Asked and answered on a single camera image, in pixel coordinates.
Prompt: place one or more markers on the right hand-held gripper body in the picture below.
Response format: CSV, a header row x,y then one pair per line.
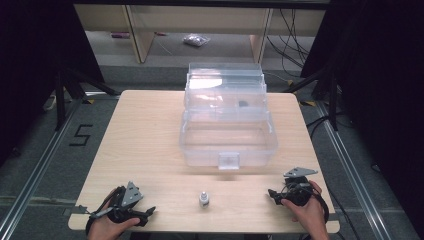
x,y
298,191

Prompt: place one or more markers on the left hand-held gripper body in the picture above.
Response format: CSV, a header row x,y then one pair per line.
x,y
124,204

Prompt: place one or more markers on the small white bottle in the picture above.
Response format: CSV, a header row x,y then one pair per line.
x,y
204,199

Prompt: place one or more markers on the clear plastic storage box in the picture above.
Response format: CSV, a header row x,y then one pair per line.
x,y
228,133

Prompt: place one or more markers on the person's right hand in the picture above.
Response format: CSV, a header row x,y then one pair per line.
x,y
310,216

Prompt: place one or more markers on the person's left hand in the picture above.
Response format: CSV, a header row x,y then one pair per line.
x,y
106,226

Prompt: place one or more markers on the yellow tape piece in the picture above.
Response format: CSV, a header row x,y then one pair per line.
x,y
308,103
88,101

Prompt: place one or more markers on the black metal stand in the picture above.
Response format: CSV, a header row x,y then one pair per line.
x,y
63,93
330,93

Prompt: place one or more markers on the black curtain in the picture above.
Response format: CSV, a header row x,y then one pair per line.
x,y
383,100
36,66

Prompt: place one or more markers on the pink item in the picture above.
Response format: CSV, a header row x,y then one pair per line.
x,y
120,34

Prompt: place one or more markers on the clear plastic bag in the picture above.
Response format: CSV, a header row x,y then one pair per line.
x,y
196,40

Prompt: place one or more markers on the light wooden shelf unit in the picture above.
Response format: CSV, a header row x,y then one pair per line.
x,y
200,20

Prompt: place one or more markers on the metal floor rail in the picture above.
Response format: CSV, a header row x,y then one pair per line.
x,y
36,170
353,173

